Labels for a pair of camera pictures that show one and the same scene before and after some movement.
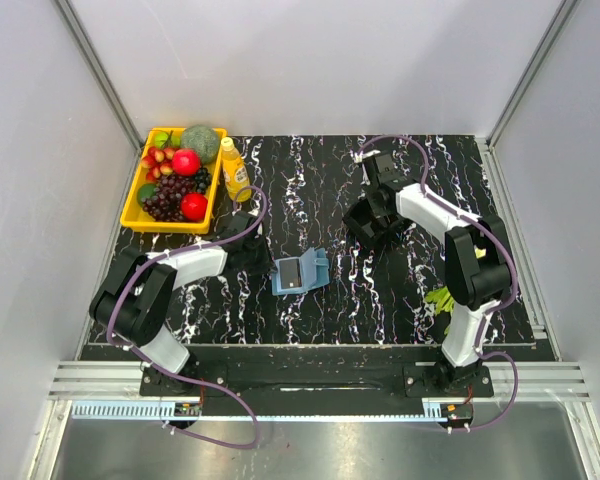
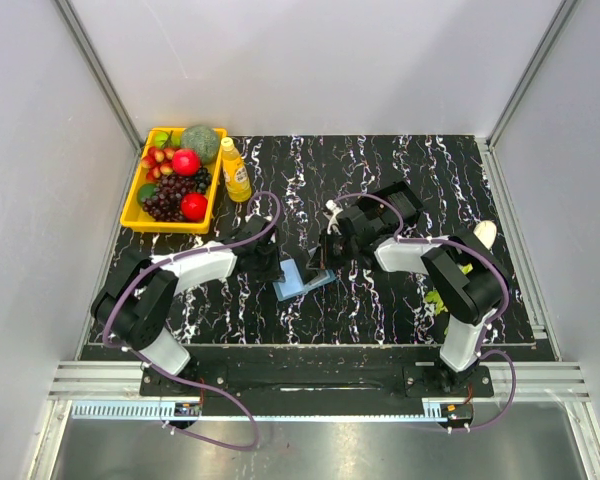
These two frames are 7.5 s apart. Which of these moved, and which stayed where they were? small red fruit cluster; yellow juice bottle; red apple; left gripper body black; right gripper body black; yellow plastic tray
Moved: left gripper body black; right gripper body black
Stayed: small red fruit cluster; yellow plastic tray; yellow juice bottle; red apple
